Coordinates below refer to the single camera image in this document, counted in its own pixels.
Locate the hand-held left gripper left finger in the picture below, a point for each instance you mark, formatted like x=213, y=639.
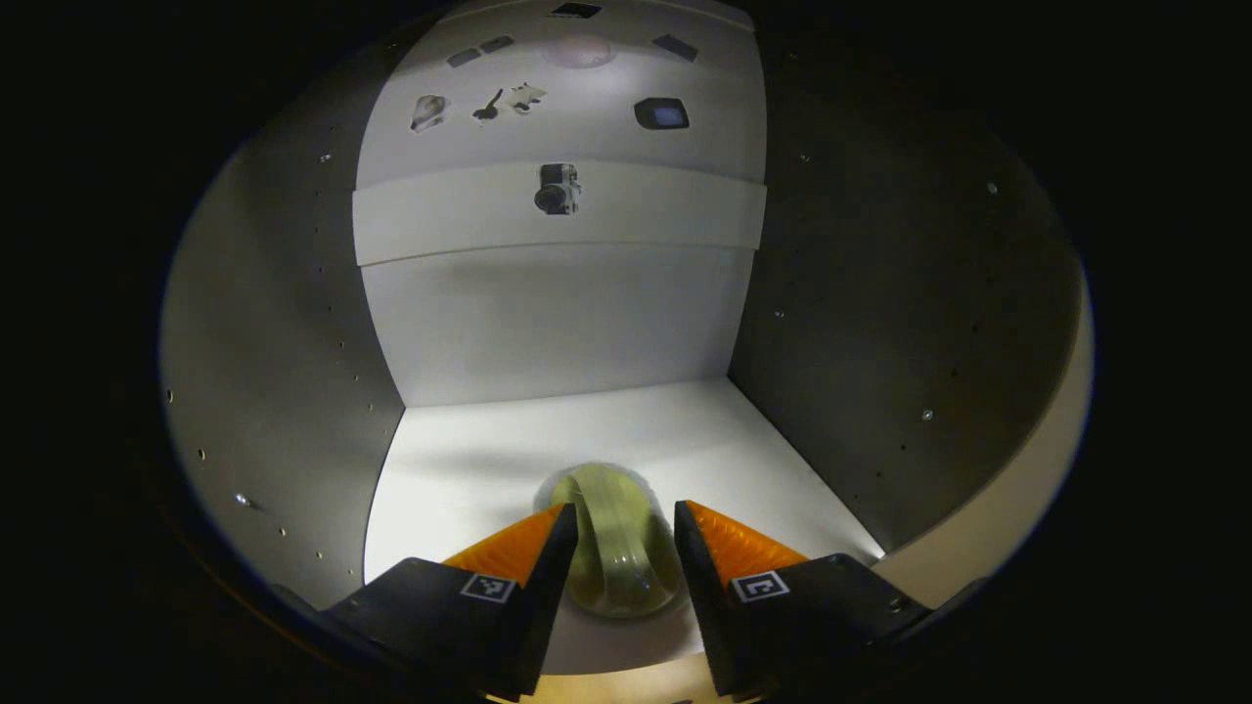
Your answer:
x=548, y=616

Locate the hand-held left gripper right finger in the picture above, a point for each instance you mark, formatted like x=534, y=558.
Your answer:
x=704, y=606

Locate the pale green bottle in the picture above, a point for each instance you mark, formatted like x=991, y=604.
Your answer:
x=616, y=528

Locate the white cabinet shelf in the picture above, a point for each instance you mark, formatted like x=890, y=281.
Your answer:
x=469, y=460

